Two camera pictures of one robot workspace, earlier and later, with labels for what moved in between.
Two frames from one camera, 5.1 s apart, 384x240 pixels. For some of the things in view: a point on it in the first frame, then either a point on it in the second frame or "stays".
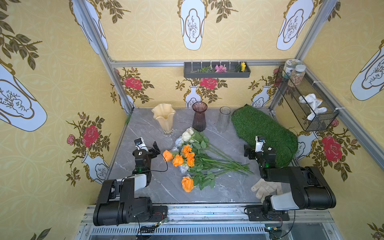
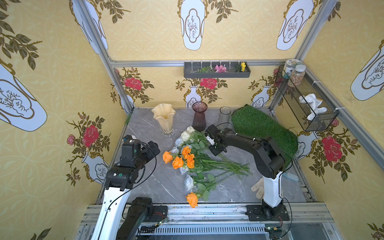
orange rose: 200,180 → 192,197
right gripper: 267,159 → 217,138
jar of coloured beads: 297,76 stays
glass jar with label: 290,66 stays
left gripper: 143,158 → 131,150
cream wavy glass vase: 164,113 stays
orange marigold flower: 186,149 stays
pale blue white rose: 178,141 stays
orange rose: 167,156 stays
